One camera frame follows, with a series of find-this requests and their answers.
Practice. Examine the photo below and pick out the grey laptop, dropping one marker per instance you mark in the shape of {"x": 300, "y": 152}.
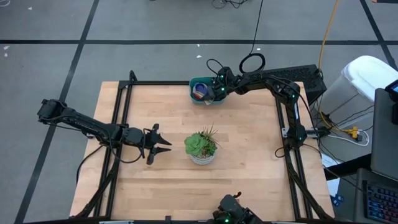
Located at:
{"x": 385, "y": 140}

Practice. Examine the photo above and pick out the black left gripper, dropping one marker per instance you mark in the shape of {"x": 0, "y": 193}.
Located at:
{"x": 149, "y": 141}

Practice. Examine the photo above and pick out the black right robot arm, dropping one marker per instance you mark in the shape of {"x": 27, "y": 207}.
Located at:
{"x": 292, "y": 118}

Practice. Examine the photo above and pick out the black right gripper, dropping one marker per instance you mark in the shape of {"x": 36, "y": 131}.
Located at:
{"x": 224, "y": 84}

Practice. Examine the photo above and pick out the yellow plug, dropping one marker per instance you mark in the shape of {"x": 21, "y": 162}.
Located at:
{"x": 353, "y": 132}

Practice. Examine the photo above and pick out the small screen device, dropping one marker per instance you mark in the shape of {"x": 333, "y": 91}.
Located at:
{"x": 393, "y": 90}

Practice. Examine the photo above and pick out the backlit keyboard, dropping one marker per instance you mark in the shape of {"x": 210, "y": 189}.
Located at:
{"x": 382, "y": 205}

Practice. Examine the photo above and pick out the white triangle-patterned plant pot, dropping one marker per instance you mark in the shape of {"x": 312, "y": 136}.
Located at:
{"x": 202, "y": 160}

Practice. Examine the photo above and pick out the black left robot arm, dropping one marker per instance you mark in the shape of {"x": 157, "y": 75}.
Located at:
{"x": 93, "y": 127}

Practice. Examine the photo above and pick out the teal plastic basket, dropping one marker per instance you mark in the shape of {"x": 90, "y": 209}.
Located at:
{"x": 192, "y": 81}

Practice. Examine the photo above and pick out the small blue items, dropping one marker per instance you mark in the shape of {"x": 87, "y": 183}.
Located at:
{"x": 337, "y": 199}

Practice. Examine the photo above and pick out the white paper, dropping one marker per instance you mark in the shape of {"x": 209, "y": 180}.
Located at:
{"x": 332, "y": 186}

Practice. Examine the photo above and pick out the white lidded bin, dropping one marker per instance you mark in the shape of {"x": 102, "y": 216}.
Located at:
{"x": 370, "y": 74}

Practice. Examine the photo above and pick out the green succulent plant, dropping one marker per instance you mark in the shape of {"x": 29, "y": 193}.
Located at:
{"x": 195, "y": 145}

